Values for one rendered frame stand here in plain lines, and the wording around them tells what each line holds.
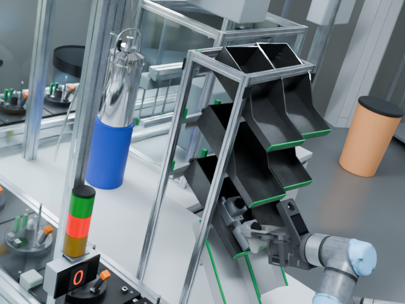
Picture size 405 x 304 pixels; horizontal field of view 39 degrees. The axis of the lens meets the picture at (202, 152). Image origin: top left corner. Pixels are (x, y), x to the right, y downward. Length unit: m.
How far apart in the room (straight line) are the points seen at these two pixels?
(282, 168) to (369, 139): 3.68
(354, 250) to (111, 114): 1.20
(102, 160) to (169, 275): 0.58
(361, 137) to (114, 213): 3.44
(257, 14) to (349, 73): 3.92
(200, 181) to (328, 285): 0.47
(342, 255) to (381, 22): 5.08
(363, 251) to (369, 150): 4.05
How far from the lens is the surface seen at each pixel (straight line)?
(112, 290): 1.68
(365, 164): 5.39
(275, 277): 1.83
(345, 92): 6.37
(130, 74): 2.15
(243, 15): 2.41
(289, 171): 1.65
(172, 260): 2.03
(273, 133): 1.44
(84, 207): 1.22
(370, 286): 3.93
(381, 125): 5.24
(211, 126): 1.50
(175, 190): 2.44
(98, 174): 2.31
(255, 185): 1.51
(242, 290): 1.71
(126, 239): 2.07
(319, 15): 2.80
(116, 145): 2.25
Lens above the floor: 2.04
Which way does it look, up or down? 25 degrees down
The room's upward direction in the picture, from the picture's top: 15 degrees clockwise
